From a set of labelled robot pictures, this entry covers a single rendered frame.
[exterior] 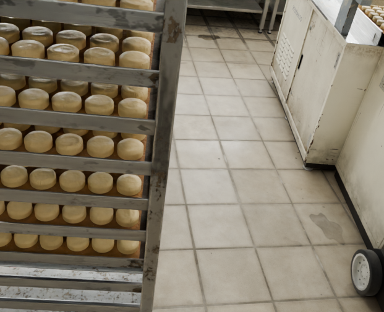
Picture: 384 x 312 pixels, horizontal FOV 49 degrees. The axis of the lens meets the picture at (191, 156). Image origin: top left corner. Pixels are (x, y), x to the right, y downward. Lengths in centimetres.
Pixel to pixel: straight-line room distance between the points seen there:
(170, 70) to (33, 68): 21
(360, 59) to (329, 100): 26
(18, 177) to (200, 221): 140
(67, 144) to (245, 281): 133
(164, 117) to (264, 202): 174
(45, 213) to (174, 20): 51
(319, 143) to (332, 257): 68
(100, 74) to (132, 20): 10
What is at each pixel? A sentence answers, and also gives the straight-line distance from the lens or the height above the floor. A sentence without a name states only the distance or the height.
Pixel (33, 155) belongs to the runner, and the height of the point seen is 106.
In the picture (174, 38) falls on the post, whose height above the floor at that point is 131.
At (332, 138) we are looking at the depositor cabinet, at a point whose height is 28.
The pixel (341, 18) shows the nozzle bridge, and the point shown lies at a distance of 239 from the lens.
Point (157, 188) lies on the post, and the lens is 75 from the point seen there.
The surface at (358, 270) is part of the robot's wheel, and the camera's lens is 213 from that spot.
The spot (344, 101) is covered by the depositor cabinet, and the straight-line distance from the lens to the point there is 242.
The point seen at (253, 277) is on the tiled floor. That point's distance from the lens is 199.
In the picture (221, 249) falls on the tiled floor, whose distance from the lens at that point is 206.
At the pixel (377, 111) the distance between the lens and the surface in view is 229.
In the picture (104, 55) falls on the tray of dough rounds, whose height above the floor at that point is 124.
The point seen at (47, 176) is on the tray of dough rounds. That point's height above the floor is 97.
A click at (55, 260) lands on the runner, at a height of 78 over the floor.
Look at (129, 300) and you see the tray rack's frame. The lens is 167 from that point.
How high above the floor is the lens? 153
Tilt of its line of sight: 37 degrees down
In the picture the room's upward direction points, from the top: 9 degrees clockwise
